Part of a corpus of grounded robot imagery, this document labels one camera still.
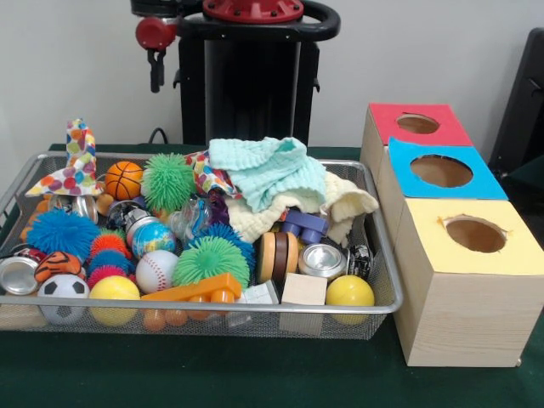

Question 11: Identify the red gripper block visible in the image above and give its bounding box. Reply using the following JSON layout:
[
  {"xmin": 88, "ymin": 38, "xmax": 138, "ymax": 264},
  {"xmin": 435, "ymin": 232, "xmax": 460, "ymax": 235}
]
[{"xmin": 135, "ymin": 16, "xmax": 179, "ymax": 94}]

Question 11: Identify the green spiky rubber ball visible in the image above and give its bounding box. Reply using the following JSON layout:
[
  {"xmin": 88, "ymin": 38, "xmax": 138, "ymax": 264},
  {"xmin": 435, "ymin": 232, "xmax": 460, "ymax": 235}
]
[
  {"xmin": 141, "ymin": 153, "xmax": 197, "ymax": 213},
  {"xmin": 173, "ymin": 236, "xmax": 252, "ymax": 290}
]

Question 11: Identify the colourful polka-dot cloth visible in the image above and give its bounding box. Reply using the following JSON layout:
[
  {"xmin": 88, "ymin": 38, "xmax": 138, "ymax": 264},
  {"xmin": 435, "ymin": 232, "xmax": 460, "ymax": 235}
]
[{"xmin": 25, "ymin": 118, "xmax": 107, "ymax": 198}]

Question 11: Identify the mint green muslin cloth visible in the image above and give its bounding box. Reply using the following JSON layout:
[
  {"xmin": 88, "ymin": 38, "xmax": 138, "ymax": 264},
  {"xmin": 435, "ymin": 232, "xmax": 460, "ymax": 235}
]
[{"xmin": 209, "ymin": 136, "xmax": 328, "ymax": 213}]

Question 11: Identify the crushed clear plastic bottle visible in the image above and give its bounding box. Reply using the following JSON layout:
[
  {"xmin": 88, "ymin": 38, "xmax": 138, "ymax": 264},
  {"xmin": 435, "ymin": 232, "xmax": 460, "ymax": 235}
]
[{"xmin": 168, "ymin": 195, "xmax": 213, "ymax": 244}]

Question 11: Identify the pale yellow muslin cloth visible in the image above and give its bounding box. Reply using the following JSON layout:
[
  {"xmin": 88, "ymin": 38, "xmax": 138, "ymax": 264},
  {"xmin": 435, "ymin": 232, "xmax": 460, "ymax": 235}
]
[{"xmin": 225, "ymin": 170, "xmax": 380, "ymax": 247}]

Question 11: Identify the clear mesh bin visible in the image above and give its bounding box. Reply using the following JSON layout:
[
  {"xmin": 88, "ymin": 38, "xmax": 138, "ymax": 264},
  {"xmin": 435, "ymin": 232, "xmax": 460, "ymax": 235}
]
[{"xmin": 0, "ymin": 151, "xmax": 403, "ymax": 343}]

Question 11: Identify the wooden box with three holes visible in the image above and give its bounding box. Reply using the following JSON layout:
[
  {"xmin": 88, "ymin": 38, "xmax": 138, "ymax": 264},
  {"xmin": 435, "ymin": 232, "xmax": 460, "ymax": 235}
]
[{"xmin": 359, "ymin": 103, "xmax": 544, "ymax": 368}]

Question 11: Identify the orange toy basketball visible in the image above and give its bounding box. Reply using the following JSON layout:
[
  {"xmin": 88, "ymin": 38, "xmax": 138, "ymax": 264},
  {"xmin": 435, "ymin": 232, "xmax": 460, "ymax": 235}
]
[{"xmin": 105, "ymin": 161, "xmax": 144, "ymax": 201}]

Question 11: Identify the blue spiky rubber ball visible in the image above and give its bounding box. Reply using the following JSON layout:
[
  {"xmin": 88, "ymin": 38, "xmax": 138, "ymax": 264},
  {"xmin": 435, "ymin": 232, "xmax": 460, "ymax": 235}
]
[{"xmin": 25, "ymin": 210, "xmax": 99, "ymax": 260}]

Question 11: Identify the white baseball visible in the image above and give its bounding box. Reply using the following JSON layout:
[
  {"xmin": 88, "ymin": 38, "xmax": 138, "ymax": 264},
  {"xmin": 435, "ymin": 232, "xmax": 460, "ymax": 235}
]
[{"xmin": 135, "ymin": 249, "xmax": 180, "ymax": 295}]

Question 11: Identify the black and white soccer ball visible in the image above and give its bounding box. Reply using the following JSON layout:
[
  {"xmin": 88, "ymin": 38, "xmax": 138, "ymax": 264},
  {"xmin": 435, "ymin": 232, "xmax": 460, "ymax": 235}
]
[{"xmin": 38, "ymin": 274, "xmax": 91, "ymax": 326}]

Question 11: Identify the yellow smiley ball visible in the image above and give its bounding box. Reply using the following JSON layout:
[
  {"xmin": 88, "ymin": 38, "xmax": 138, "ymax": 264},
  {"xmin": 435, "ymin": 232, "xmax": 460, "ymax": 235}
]
[{"xmin": 326, "ymin": 274, "xmax": 375, "ymax": 324}]

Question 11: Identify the black chair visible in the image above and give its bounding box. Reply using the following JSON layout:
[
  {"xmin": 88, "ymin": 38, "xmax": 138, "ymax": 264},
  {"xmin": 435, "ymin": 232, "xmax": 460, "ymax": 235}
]
[{"xmin": 489, "ymin": 28, "xmax": 544, "ymax": 213}]

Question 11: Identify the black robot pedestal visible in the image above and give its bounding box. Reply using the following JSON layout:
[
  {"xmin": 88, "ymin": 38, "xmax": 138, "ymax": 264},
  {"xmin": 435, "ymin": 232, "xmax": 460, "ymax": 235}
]
[{"xmin": 164, "ymin": 0, "xmax": 341, "ymax": 147}]

